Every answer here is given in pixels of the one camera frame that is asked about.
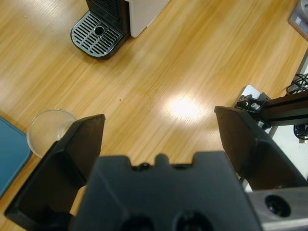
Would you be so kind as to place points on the teal plastic tray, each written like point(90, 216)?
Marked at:
point(12, 154)

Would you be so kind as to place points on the white capsule coffee machine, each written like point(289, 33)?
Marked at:
point(144, 14)

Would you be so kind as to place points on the clear drinking glass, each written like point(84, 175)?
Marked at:
point(43, 130)

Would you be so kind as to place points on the white mount plate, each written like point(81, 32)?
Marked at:
point(250, 91)

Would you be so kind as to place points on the black post bracket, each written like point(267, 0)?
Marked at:
point(245, 103)

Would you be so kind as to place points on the dark camera post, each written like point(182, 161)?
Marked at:
point(288, 108)

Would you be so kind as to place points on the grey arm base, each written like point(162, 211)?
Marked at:
point(300, 21)

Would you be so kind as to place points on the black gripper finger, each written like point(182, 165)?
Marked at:
point(60, 168)
point(260, 158)

